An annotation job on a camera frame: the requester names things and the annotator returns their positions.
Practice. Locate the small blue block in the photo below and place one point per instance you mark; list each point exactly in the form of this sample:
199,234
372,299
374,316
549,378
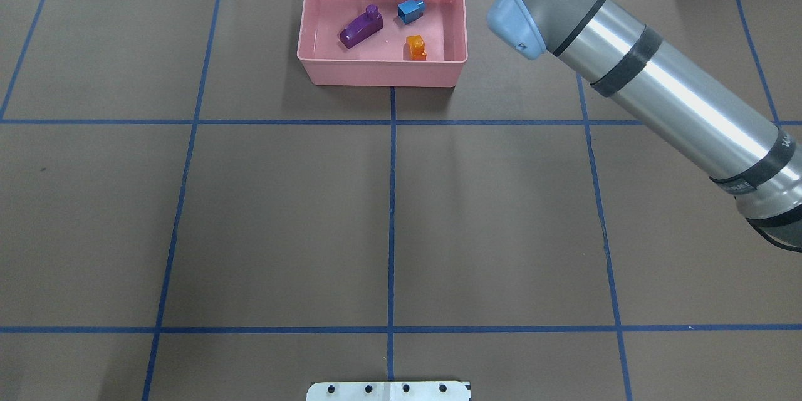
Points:
411,10

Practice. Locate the orange block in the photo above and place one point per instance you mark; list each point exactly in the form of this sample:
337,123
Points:
415,48

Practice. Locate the purple block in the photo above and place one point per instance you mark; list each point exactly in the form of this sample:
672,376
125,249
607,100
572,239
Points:
365,25

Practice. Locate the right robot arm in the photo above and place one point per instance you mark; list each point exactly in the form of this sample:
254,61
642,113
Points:
744,153

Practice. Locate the pink plastic box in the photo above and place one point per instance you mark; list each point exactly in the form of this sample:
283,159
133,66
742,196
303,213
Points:
379,60

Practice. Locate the white camera mast stand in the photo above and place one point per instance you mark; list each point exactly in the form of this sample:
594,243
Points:
389,390

